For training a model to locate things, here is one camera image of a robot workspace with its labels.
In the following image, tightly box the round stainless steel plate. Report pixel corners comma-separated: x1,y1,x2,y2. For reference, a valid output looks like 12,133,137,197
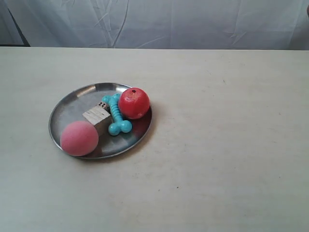
49,82,153,160

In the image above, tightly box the red toy apple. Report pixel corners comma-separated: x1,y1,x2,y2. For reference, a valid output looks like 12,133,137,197
118,87,150,119

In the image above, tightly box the turquoise rubber bone toy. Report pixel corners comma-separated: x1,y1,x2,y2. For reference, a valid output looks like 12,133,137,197
102,93,132,136

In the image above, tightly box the small white die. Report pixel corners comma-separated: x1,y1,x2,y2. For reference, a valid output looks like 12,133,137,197
98,102,109,111

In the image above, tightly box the grey wooden cube block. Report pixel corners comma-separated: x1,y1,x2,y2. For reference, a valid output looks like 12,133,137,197
82,105,112,126

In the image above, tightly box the pink foam ball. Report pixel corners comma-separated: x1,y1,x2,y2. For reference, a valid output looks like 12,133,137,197
60,121,99,157

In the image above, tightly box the white backdrop cloth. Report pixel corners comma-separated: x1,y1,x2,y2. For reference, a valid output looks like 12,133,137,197
0,0,309,50

